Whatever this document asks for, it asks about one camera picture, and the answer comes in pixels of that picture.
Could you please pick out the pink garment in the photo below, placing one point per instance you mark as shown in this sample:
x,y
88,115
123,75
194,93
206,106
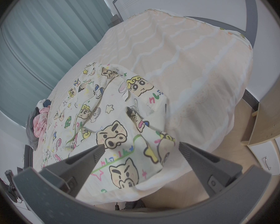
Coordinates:
x,y
40,125

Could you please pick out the dark blue garment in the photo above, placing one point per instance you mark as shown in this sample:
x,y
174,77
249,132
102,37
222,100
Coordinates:
x,y
47,103

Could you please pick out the bed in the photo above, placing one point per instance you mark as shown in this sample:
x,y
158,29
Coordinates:
x,y
196,66

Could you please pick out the grey garment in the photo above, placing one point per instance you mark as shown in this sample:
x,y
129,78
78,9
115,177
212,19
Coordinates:
x,y
30,129

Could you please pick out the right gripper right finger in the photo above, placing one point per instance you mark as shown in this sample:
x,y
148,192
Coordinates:
x,y
212,171

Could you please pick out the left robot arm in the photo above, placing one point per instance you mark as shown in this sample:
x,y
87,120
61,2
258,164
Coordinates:
x,y
10,183

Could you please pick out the pale wooden cabinet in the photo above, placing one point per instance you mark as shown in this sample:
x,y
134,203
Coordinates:
x,y
270,115

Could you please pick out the grey bedside table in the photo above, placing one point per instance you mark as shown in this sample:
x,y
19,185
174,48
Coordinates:
x,y
116,20

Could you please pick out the blue-green curtain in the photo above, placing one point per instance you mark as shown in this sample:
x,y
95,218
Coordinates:
x,y
16,83
60,27

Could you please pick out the white printed pyjama top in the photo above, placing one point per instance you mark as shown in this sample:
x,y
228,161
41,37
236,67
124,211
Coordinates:
x,y
116,115

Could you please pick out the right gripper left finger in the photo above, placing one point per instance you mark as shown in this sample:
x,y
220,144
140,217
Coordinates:
x,y
72,171

